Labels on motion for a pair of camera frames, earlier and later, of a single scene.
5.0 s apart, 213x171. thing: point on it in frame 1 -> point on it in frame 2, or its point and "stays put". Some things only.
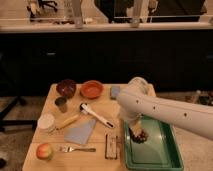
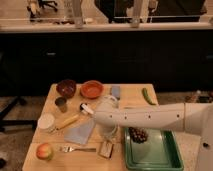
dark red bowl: (66, 87) stays put
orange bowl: (92, 89) stays put
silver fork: (69, 149) stays put
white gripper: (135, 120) -> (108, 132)
